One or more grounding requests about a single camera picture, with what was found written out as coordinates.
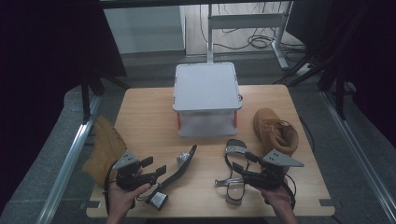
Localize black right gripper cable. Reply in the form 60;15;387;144
279;173;297;210

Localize black silver-strap sandal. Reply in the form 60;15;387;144
214;138;260;206
145;144;199;212

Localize white two-tier shoe rack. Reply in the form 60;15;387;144
172;62;243;138

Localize black stand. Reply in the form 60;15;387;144
79;73;133;124
273;51;349;121

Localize dark curtain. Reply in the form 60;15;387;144
0;0;128;216
285;0;396;147

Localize tan lace-up boot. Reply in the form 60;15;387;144
252;107;300;158
81;115;129;189

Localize person's left hand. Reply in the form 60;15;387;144
106;181;151;219

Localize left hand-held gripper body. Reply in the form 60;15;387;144
112;149;158;191

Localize person's right hand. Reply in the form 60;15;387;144
260;178;295;213

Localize aluminium rail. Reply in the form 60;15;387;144
35;95;103;224
319;91;396;224

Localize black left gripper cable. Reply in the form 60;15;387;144
103;163;119;216

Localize black floor cables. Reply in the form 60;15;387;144
199;2;308;63

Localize white panel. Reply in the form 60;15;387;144
103;6;187;55

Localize white metal desk frame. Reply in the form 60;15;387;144
206;0;294;71

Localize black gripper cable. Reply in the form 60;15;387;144
279;173;297;210
103;163;119;216

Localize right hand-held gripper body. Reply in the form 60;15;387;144
242;148;305;190

